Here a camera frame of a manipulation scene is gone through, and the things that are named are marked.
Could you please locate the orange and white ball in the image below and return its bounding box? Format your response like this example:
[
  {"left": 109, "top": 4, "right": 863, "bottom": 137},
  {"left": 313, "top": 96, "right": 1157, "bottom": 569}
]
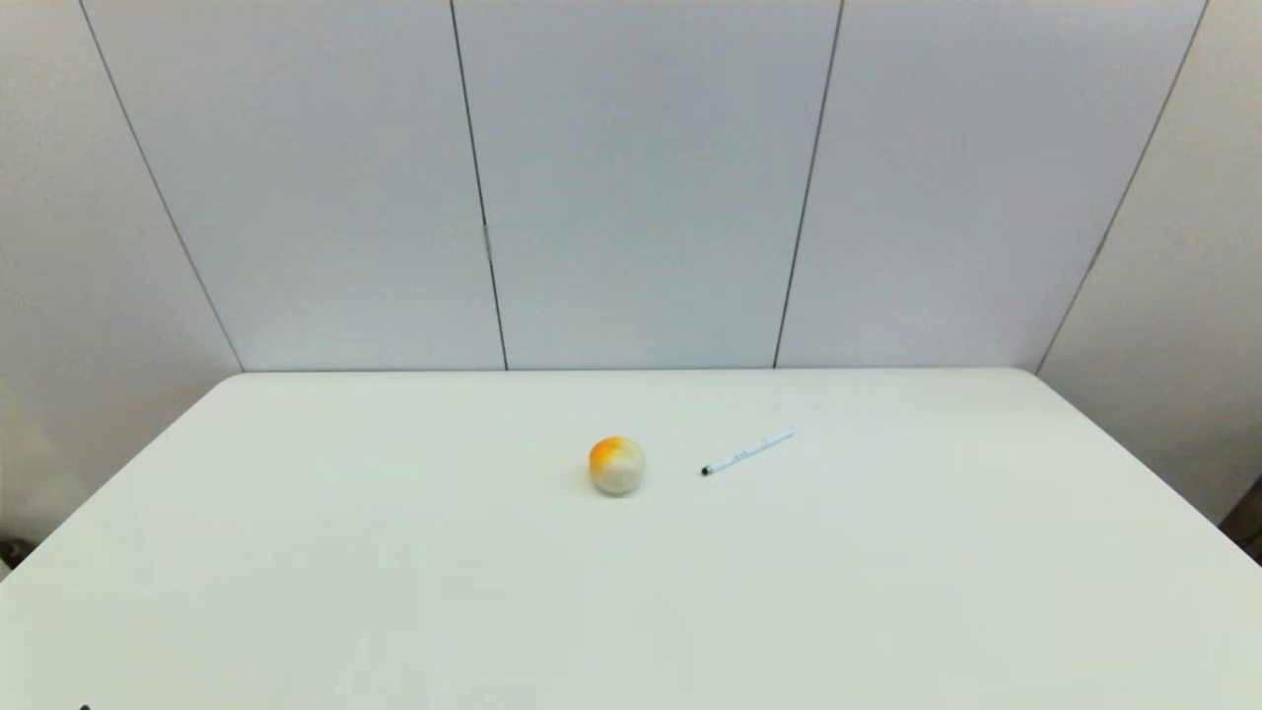
[{"left": 589, "top": 436, "right": 648, "bottom": 496}]

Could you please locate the white pen with silver clip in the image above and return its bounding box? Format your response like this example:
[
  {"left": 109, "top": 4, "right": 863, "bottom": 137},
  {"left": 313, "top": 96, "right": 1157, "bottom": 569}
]
[{"left": 700, "top": 428, "right": 797, "bottom": 478}]

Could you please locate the brown furniture edge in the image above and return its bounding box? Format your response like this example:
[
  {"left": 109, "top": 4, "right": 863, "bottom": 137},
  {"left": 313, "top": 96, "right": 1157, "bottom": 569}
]
[{"left": 1220, "top": 477, "right": 1262, "bottom": 566}]

